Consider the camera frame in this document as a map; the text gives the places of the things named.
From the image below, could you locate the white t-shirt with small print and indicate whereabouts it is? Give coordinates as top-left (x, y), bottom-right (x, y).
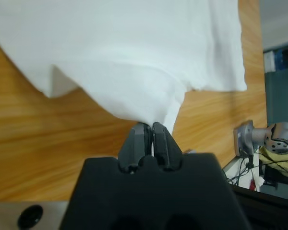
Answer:
top-left (0, 0), bottom-right (248, 139)

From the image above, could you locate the blue cabinet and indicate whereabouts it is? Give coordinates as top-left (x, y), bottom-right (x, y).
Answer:
top-left (263, 44), bottom-right (288, 124)

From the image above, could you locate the white crumpled tissue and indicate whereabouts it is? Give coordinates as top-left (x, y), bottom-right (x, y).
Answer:
top-left (250, 176), bottom-right (265, 192)

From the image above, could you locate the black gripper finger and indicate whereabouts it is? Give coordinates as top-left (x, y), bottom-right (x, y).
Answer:
top-left (152, 122), bottom-right (183, 172)
top-left (117, 122), bottom-right (151, 173)

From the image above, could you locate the yellow foam sheet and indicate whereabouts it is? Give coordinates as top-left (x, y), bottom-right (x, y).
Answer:
top-left (258, 145), bottom-right (288, 179)

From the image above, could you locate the black base cable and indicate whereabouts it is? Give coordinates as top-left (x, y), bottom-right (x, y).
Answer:
top-left (227, 147), bottom-right (264, 189)

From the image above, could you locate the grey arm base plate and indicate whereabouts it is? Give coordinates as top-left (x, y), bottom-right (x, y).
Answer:
top-left (233, 120), bottom-right (267, 157)

